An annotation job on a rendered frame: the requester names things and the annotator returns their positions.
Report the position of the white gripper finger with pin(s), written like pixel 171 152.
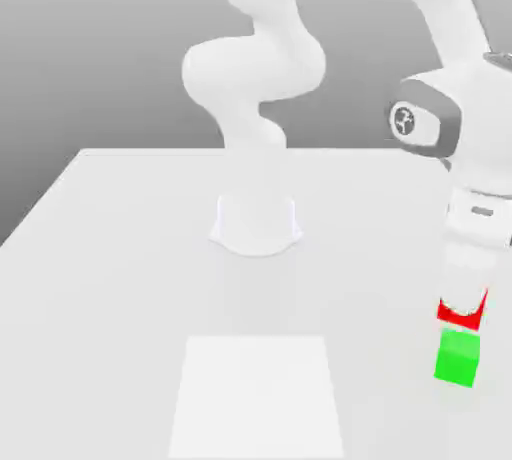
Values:
pixel 466 276

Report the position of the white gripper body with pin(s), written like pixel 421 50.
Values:
pixel 476 228

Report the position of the small red cube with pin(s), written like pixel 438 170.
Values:
pixel 464 322

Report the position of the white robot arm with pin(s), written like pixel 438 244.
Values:
pixel 256 68

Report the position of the small green cube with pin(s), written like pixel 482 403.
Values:
pixel 456 360

